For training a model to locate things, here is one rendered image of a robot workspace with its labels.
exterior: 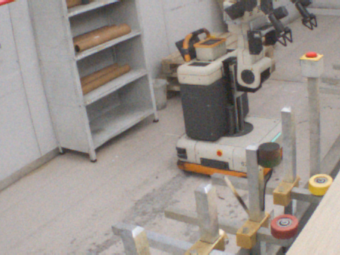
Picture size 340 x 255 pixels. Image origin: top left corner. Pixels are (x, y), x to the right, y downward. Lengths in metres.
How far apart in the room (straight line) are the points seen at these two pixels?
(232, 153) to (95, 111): 1.74
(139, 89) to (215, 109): 1.48
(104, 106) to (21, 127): 1.02
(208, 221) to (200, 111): 2.14
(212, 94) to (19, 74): 1.62
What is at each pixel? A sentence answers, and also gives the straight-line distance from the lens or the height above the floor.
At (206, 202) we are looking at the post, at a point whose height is 1.09.
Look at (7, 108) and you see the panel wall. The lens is 3.86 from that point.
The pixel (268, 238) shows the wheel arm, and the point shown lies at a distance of 1.36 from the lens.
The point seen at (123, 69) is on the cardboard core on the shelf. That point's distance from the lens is 4.33.
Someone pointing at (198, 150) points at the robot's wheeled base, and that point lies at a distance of 3.32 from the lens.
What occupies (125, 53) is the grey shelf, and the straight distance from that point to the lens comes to 4.52.
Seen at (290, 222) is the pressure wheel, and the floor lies 0.90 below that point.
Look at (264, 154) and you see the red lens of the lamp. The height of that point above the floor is 1.10.
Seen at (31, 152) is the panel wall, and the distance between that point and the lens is 4.08.
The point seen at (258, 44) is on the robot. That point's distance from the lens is 3.00.
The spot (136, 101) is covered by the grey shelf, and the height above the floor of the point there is 0.19.
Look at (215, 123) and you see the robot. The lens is 3.24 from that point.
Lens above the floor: 1.67
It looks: 22 degrees down
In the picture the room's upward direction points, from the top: 9 degrees counter-clockwise
